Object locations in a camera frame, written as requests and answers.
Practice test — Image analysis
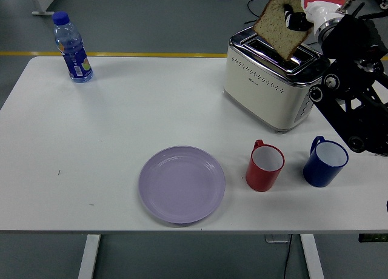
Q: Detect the grey box under table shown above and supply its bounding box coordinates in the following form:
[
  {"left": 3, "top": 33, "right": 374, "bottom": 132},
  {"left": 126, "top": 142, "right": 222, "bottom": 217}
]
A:
[{"left": 265, "top": 234, "right": 292, "bottom": 243}]

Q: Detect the black cable under table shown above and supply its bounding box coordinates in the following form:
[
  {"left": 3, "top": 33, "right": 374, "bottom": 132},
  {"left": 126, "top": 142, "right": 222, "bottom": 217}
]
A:
[{"left": 283, "top": 235, "right": 292, "bottom": 279}]

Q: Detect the black floor cable with plug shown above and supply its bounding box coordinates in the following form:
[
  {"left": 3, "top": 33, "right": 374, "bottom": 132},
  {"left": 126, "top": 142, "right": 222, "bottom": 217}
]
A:
[{"left": 244, "top": 0, "right": 266, "bottom": 24}]

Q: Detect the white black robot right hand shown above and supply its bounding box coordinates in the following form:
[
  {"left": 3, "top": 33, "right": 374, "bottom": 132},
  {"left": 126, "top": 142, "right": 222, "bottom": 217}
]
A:
[{"left": 283, "top": 0, "right": 347, "bottom": 33}]

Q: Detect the white table leg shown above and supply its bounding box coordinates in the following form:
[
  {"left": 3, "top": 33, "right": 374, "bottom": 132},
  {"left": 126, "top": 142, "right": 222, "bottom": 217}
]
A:
[
  {"left": 299, "top": 234, "right": 326, "bottom": 279},
  {"left": 77, "top": 234, "right": 101, "bottom": 279}
]

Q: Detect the seeded bread slice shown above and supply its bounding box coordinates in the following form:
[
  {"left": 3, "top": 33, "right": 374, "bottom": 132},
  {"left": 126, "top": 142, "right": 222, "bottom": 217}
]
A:
[{"left": 253, "top": 0, "right": 315, "bottom": 61}]

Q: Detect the white background desk leg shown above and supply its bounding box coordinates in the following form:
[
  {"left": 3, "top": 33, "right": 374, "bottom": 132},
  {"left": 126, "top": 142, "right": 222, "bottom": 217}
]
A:
[{"left": 27, "top": 0, "right": 56, "bottom": 16}]

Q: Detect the blue mug white inside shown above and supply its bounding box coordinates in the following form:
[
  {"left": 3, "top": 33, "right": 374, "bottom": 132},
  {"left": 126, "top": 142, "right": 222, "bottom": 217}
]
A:
[{"left": 303, "top": 135, "right": 350, "bottom": 188}]

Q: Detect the cream and chrome toaster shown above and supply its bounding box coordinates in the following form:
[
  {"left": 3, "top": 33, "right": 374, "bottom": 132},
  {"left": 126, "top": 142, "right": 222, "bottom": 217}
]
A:
[{"left": 223, "top": 25, "right": 331, "bottom": 135}]

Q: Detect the purple round plate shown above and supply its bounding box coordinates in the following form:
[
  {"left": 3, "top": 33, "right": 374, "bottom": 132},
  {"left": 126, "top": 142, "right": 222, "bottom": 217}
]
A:
[{"left": 138, "top": 145, "right": 227, "bottom": 225}]

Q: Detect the clear water bottle blue label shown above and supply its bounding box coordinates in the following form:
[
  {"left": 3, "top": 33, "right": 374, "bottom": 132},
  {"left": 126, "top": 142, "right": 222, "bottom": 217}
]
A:
[{"left": 52, "top": 11, "right": 95, "bottom": 84}]

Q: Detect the red mug white inside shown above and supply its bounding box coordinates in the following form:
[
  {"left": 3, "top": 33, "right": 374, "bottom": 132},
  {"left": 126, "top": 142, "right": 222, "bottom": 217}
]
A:
[{"left": 246, "top": 139, "right": 286, "bottom": 193}]

